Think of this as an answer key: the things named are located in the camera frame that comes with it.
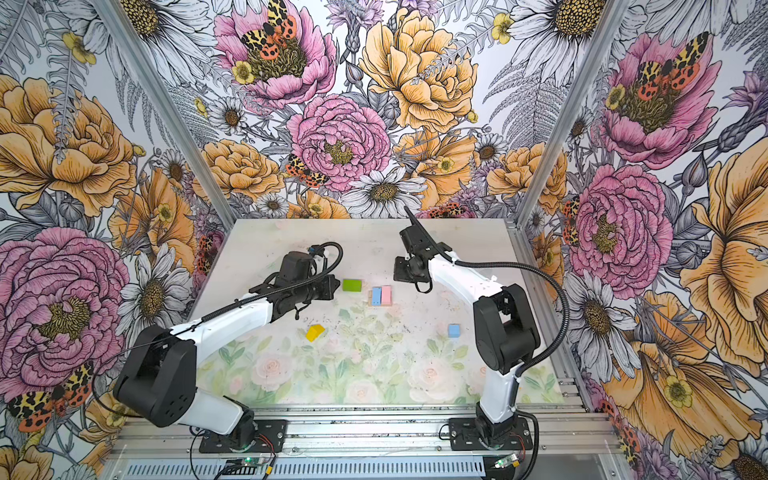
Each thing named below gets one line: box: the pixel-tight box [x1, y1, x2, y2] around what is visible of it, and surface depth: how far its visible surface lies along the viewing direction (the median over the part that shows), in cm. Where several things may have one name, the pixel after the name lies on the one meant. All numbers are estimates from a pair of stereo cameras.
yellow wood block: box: [306, 324, 326, 343], surface depth 93 cm
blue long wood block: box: [371, 287, 383, 307], surface depth 99 cm
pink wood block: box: [381, 285, 393, 306], surface depth 100 cm
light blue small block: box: [448, 323, 461, 339], surface depth 95 cm
